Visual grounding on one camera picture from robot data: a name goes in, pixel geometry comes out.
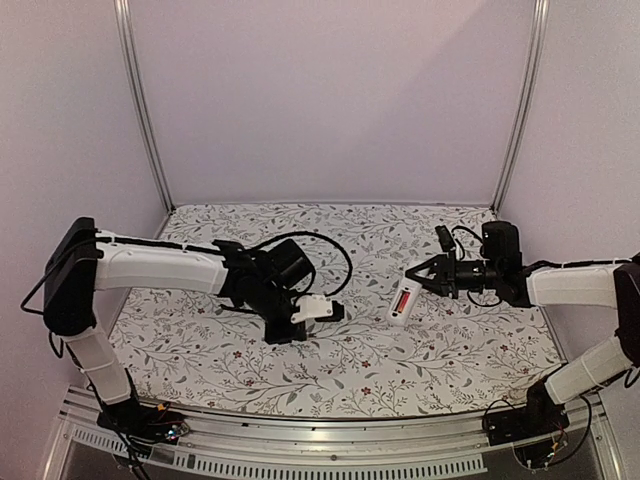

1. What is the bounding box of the red battery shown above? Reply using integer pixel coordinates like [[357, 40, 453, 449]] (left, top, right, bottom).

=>
[[393, 290, 411, 315]]

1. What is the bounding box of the white remote control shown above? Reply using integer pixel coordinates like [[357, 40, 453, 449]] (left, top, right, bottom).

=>
[[386, 277, 422, 326]]

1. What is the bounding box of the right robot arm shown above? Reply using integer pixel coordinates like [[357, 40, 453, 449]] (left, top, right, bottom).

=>
[[387, 221, 639, 436]]

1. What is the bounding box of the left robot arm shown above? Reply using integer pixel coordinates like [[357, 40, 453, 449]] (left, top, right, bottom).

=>
[[43, 217, 309, 434]]

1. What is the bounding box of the floral patterned table mat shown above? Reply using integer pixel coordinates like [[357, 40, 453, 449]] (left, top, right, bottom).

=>
[[110, 204, 562, 418]]

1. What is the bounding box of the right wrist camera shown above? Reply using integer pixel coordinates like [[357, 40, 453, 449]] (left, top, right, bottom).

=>
[[435, 225, 456, 253]]

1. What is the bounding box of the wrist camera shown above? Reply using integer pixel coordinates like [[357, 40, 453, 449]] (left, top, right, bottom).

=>
[[435, 225, 456, 253], [291, 295, 345, 324]]

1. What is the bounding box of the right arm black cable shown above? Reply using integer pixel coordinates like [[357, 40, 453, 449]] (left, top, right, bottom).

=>
[[465, 289, 501, 307]]

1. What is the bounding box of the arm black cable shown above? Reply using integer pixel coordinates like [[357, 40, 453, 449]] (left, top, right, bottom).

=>
[[254, 231, 354, 296], [465, 289, 501, 307]]

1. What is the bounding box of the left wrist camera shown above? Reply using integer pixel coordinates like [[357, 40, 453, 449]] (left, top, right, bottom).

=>
[[291, 295, 345, 324]]

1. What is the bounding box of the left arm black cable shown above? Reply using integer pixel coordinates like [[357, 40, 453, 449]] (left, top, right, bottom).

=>
[[254, 231, 354, 296]]

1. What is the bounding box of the front aluminium rail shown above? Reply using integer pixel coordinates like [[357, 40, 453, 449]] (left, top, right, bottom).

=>
[[42, 387, 625, 479]]

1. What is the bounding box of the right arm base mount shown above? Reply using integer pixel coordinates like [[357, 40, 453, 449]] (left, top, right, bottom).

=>
[[482, 396, 570, 446]]

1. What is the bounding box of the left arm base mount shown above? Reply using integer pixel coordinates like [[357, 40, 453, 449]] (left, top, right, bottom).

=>
[[97, 397, 190, 444]]

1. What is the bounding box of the right aluminium frame post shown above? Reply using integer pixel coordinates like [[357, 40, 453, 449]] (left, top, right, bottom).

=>
[[491, 0, 550, 216]]

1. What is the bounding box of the aluminium frame post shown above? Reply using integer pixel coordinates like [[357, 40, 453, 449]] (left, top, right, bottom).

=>
[[491, 0, 550, 216], [114, 0, 175, 213]]

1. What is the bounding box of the left aluminium frame post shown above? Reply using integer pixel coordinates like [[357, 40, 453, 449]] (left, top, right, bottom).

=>
[[114, 0, 175, 213]]

